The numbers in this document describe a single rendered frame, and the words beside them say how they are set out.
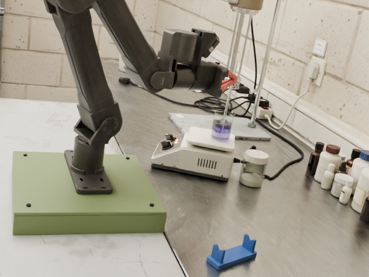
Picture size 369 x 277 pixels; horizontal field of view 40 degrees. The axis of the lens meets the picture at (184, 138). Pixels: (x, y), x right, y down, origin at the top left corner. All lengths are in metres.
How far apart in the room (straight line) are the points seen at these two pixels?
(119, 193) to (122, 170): 0.11
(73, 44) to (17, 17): 2.57
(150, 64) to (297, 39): 0.95
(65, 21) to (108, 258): 0.41
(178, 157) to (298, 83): 0.74
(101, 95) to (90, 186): 0.18
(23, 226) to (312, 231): 0.59
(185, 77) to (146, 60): 0.12
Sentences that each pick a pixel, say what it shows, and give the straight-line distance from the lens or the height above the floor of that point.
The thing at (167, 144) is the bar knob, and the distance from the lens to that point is 1.26.
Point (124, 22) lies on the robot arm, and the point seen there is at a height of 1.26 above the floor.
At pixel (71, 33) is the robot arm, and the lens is 0.94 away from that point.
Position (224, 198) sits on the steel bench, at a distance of 1.17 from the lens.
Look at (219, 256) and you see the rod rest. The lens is 0.91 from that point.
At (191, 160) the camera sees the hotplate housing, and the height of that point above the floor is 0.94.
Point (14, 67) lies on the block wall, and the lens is 3.57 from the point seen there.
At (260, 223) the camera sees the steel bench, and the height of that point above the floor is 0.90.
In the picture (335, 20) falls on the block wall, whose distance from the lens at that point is 1.72.
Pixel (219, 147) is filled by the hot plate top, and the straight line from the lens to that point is 1.23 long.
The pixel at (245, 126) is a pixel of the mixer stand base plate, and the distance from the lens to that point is 1.72.
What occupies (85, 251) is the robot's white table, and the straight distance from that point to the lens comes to 0.91.
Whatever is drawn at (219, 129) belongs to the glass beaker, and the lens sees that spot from 1.25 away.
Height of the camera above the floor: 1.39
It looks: 19 degrees down
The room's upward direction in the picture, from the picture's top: 10 degrees clockwise
